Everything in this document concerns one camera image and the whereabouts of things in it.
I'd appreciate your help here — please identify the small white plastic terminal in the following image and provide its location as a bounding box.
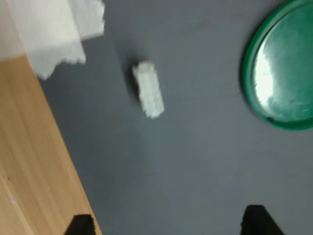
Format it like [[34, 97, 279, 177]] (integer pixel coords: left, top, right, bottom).
[[132, 60, 165, 119]]

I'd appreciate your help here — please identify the round green lid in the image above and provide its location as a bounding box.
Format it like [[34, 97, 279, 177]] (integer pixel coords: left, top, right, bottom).
[[241, 0, 313, 131]]

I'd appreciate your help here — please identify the dark grey mat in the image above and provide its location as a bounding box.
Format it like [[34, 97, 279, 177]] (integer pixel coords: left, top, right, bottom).
[[39, 0, 313, 235]]

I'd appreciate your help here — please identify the white tape piece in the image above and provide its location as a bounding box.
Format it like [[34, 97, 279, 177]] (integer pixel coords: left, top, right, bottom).
[[7, 0, 86, 80], [68, 0, 106, 41]]

